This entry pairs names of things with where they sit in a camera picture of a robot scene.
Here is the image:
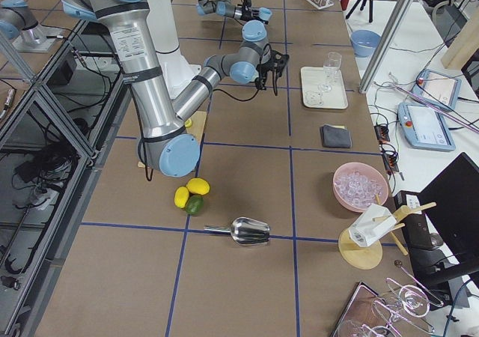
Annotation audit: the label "cream bear tray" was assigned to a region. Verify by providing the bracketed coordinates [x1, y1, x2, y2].
[300, 67, 348, 110]

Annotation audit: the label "blue bowl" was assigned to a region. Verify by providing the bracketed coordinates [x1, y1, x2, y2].
[350, 30, 381, 58]

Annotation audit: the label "ice cubes in pink bowl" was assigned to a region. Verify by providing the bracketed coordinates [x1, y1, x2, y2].
[333, 171, 386, 209]

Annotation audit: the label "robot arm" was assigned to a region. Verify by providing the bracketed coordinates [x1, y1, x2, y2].
[62, 0, 289, 177]
[196, 0, 272, 25]

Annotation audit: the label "far teach pendant tablet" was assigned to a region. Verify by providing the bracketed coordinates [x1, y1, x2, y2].
[411, 69, 461, 112]

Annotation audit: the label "near teach pendant tablet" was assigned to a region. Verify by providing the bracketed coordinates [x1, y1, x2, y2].
[397, 103, 456, 152]

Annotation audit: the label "aluminium frame post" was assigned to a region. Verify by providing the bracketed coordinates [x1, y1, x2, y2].
[359, 0, 413, 94]

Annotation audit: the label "white carton on stand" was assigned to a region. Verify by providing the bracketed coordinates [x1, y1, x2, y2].
[348, 204, 397, 248]

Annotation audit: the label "pink bowl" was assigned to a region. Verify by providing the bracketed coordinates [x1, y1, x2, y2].
[332, 162, 389, 213]

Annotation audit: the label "wooden cutting board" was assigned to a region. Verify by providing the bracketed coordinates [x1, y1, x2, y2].
[137, 111, 207, 177]

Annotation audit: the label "teach pendant tablet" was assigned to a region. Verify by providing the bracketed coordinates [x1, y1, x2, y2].
[397, 103, 456, 152]
[411, 69, 461, 112]

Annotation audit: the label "pink rod tool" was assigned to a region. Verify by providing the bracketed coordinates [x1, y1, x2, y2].
[390, 69, 478, 133]

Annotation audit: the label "clear wine glass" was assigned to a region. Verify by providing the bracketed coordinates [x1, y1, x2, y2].
[319, 52, 342, 92]

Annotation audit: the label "steel ice scoop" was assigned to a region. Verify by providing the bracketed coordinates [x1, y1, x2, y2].
[204, 216, 270, 246]

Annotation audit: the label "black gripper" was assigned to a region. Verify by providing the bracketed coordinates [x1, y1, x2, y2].
[254, 50, 290, 96]
[240, 5, 268, 25]

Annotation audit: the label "wooden stand base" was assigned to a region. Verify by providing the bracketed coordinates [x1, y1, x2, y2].
[338, 202, 436, 270]

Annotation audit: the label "grey folded cloth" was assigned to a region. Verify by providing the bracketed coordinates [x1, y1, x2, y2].
[320, 124, 352, 148]

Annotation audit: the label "light blue plastic cup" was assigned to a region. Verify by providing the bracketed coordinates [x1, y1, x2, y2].
[257, 7, 272, 23]

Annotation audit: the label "black laptop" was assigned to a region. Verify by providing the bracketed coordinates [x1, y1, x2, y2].
[410, 152, 478, 287]

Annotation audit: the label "small yellow lemon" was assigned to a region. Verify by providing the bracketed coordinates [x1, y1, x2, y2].
[174, 186, 190, 209]

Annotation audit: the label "large yellow lemon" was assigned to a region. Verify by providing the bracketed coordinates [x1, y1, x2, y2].
[186, 177, 210, 195]

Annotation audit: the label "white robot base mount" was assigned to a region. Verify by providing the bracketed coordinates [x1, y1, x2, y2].
[147, 0, 201, 100]

